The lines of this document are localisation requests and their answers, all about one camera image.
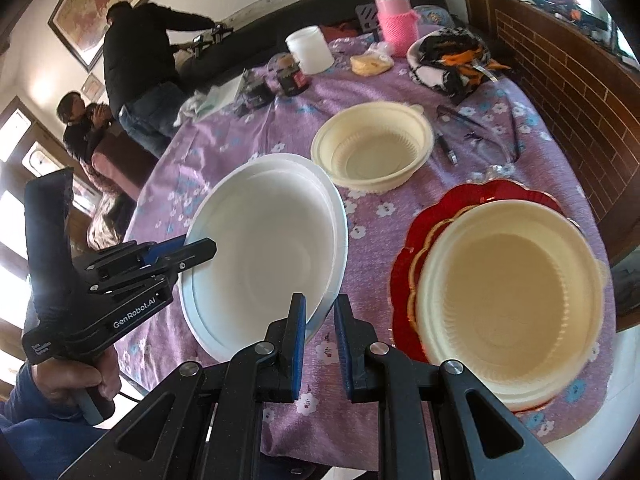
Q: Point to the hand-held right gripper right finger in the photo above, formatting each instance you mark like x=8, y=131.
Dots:
x=345, y=350

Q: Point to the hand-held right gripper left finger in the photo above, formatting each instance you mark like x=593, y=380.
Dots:
x=297, y=350

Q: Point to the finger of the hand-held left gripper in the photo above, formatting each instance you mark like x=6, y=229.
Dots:
x=167, y=247
x=195, y=252

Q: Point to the red scalloped plate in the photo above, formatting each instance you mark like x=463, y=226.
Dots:
x=405, y=305

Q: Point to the cream plastic bowl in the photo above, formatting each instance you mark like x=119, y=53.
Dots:
x=372, y=155
x=505, y=310

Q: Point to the person's left forearm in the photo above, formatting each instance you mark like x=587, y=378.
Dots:
x=40, y=440

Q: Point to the person's left hand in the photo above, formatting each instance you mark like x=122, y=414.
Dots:
x=70, y=375

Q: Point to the striped cushion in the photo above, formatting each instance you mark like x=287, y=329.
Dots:
x=102, y=225

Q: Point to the brown armchair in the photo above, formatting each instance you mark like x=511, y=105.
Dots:
x=125, y=170

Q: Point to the purple floral tablecloth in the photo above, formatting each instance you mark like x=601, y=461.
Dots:
x=235, y=130

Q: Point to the white cloth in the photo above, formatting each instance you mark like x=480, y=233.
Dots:
x=187, y=107

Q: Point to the black jar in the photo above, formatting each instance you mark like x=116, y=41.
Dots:
x=292, y=80

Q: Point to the black pen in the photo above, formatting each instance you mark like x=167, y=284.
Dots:
x=446, y=149

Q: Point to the white plastic container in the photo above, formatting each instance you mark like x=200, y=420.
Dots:
x=310, y=50

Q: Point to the yellow food bag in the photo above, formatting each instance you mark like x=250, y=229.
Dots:
x=371, y=63

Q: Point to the pink sleeved bottle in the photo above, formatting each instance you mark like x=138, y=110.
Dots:
x=395, y=20

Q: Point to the black orange patterned cloth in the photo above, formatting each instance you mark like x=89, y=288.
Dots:
x=445, y=60

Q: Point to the wooden brick-pattern cabinet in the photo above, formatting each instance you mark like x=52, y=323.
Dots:
x=575, y=110

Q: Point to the blue patterned round item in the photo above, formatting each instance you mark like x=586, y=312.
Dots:
x=432, y=14

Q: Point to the small wall plaque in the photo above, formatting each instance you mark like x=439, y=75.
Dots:
x=92, y=87

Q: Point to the large framed wall painting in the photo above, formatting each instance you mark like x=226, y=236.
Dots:
x=95, y=5

